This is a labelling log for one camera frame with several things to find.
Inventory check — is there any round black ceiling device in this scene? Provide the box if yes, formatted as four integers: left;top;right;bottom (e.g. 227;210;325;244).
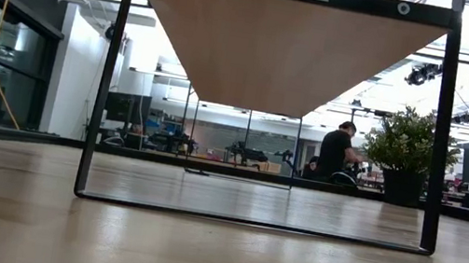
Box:
103;21;117;41

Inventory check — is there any black ceiling track light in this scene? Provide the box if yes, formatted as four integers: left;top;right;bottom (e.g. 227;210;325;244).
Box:
404;58;444;91
451;109;469;126

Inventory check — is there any potted green plant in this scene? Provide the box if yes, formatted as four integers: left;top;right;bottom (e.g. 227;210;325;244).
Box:
353;99;468;215

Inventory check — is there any person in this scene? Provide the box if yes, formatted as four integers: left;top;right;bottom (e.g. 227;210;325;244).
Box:
309;116;371;189

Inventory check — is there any black aluminium table frame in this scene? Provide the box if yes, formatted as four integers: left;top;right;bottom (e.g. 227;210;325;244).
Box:
0;105;469;228

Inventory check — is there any brown cardboard box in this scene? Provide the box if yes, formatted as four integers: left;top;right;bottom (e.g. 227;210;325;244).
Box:
251;158;283;175

